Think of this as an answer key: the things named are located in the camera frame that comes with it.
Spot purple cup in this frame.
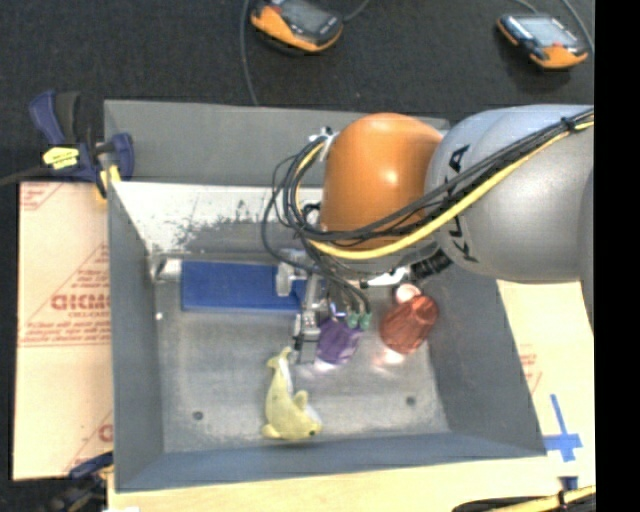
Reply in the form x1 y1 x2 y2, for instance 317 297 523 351
315 316 365 366

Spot yellow toy dolphin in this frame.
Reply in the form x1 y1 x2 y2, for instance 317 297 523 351
260 345 324 442

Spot blue flat block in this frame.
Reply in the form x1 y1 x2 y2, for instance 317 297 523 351
179 259 314 312

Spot red-brown cup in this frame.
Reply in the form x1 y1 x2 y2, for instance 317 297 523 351
378 282 441 357

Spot grey metal bin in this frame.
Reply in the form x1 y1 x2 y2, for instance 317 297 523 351
102 99 549 494

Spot brown cardboard board red print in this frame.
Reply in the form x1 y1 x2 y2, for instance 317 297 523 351
10 179 595 484

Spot black cylinder on white bracket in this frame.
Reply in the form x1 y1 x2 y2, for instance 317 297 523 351
359 253 452 290

